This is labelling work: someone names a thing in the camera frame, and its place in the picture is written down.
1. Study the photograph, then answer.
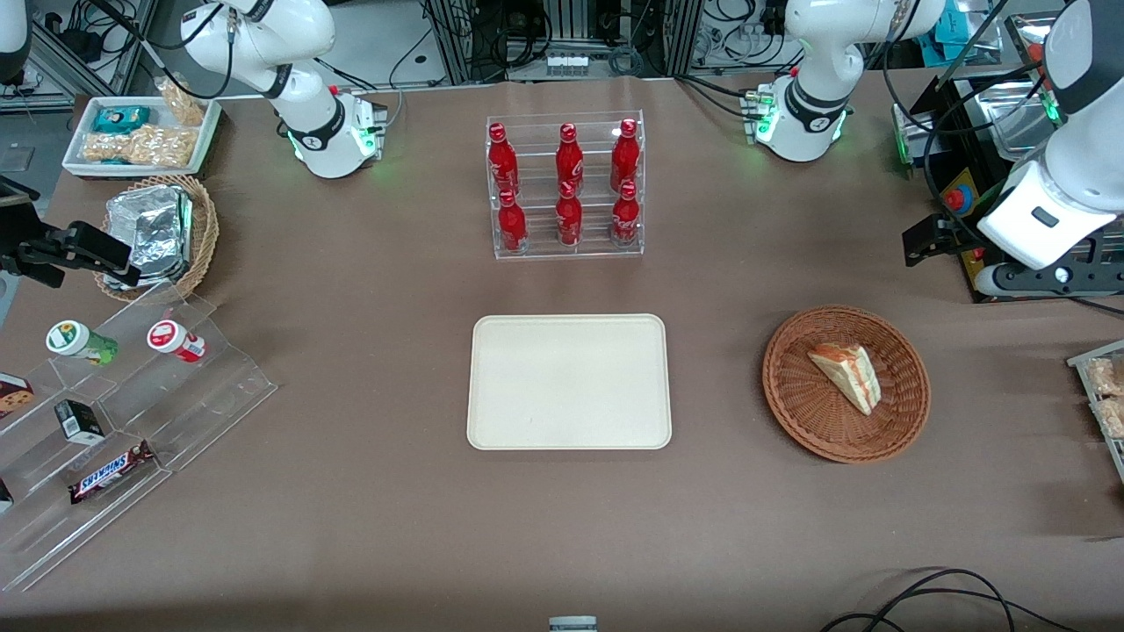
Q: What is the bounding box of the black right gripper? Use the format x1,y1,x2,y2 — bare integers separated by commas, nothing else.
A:
0,178,143,291

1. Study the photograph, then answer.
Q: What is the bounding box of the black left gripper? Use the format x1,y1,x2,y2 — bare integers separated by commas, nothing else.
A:
903,215,983,267

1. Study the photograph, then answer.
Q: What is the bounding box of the triangular sandwich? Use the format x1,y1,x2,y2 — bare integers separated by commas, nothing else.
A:
806,342,882,417

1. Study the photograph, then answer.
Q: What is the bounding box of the light wicker basket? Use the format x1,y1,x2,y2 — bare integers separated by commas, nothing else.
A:
94,174,220,305

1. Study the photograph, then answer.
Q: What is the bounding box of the white rectangular snack tray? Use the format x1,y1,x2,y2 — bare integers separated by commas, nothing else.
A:
61,95,224,180

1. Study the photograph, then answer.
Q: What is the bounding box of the round brown wicker basket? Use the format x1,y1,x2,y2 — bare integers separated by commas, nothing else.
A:
762,305,932,464

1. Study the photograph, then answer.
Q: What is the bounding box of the cream rectangular plastic tray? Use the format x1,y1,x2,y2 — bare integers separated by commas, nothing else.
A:
466,313,674,451

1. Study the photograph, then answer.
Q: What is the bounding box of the silver foil wrapped package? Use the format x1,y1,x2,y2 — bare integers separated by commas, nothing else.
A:
101,185,195,291

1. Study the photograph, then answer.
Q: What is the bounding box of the green lidded cup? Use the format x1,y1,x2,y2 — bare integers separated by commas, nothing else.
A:
46,320,120,367

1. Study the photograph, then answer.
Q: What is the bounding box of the red lidded cup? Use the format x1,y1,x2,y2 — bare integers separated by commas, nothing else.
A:
146,320,208,364

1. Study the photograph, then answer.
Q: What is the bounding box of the large clear peanut bag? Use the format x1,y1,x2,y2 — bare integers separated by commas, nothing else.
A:
81,126,197,169

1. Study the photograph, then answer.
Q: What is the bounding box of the black food warmer appliance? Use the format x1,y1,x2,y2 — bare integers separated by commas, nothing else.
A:
890,13,1124,305

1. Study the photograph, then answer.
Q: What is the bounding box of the teal snack packet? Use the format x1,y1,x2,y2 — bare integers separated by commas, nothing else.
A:
91,105,152,135

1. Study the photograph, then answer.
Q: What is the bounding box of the clear acrylic stepped stand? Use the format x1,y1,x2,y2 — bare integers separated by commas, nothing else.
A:
0,281,279,594

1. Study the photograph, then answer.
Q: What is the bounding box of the small black carton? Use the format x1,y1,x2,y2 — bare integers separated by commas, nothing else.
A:
54,399,107,445

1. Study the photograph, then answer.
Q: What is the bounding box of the cookie box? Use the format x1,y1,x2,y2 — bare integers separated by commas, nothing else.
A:
0,372,36,420

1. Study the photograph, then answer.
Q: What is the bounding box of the small clear snack bag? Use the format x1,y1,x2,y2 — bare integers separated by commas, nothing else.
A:
155,76,208,127

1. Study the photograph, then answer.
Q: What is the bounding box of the snickers chocolate bar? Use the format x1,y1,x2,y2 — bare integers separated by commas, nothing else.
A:
68,441,158,506

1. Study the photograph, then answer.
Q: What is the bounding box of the teal box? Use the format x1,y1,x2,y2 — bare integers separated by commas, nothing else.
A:
922,0,995,64

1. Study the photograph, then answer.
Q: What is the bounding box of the red cola bottle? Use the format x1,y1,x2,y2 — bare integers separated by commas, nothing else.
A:
497,190,529,255
610,180,641,249
555,123,586,187
487,123,520,198
555,180,584,248
610,118,641,190

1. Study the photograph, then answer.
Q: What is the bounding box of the clear acrylic bottle rack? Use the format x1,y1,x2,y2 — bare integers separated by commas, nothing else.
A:
486,110,646,262

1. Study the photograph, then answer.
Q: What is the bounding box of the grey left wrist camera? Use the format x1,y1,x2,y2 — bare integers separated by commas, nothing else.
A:
975,260,1124,298

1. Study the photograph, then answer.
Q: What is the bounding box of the grey wire snack tray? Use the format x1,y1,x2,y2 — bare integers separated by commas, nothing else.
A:
1067,340,1124,485

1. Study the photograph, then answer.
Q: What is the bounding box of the black floor cable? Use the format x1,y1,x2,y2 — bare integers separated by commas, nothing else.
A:
820,568,1083,632

